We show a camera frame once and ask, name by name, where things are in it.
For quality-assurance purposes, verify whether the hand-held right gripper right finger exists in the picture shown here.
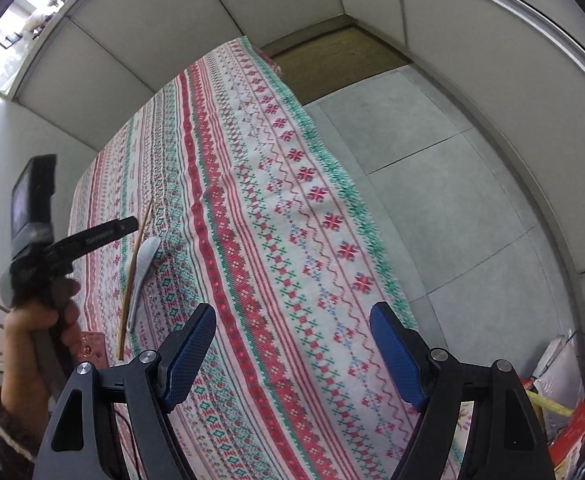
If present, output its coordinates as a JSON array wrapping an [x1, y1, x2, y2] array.
[[369, 301, 557, 480]]

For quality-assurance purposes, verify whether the yellow stick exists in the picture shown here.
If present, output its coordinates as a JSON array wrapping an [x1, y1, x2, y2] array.
[[525, 390, 573, 418]]

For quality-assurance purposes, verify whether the orange cardboard box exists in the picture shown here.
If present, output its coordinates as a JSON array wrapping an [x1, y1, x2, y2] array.
[[547, 365, 585, 480]]

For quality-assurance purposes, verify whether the white spoon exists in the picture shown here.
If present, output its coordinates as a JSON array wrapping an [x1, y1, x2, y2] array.
[[126, 236, 162, 332]]

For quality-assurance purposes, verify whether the white plastic bag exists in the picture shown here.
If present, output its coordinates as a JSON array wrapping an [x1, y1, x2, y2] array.
[[533, 335, 585, 411]]

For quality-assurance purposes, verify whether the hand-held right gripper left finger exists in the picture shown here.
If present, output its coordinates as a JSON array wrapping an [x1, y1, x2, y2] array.
[[32, 302, 217, 480]]

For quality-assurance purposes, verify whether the red utensil holder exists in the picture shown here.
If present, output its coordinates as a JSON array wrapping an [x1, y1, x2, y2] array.
[[80, 330, 108, 368]]

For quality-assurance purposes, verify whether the patterned tablecloth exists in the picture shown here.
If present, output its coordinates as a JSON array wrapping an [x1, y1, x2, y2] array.
[[67, 35, 466, 480]]

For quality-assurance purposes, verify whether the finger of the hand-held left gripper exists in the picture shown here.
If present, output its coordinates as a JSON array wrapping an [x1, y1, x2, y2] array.
[[67, 216, 139, 266]]

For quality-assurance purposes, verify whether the person's left forearm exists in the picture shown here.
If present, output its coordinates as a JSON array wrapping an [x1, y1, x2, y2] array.
[[0, 385, 53, 466]]

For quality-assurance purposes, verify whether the person's left hand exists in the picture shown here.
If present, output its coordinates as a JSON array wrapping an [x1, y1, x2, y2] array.
[[0, 277, 83, 411]]

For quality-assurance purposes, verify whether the brown floor mat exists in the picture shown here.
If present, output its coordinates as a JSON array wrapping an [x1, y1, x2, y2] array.
[[260, 25, 411, 103]]

